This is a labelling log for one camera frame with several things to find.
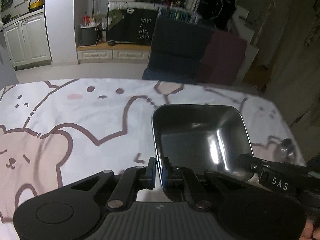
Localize low wooden cabinet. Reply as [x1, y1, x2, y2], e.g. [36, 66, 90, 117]
[76, 42, 151, 62]

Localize maroon floor chair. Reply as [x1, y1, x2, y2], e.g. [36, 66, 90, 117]
[195, 30, 247, 86]

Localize small round steel bowl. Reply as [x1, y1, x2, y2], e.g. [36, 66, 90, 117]
[274, 138, 297, 164]

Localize bear print tablecloth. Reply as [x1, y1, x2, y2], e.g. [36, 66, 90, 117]
[1, 79, 293, 239]

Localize person right hand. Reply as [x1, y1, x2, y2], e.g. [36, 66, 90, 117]
[299, 220, 320, 240]

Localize grey trash bin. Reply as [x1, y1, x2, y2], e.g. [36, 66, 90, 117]
[80, 23, 101, 46]

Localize steel rectangular tray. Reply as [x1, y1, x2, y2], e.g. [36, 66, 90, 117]
[151, 105, 253, 200]

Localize white kitchen cabinets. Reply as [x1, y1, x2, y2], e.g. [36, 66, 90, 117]
[3, 9, 52, 68]

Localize black jacket hanging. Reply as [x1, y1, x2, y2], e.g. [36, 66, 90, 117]
[197, 0, 236, 31]

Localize dark blue floor chair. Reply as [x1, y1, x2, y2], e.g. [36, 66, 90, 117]
[142, 16, 213, 85]

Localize black cloth covered shelf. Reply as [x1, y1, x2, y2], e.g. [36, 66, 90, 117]
[106, 2, 159, 46]

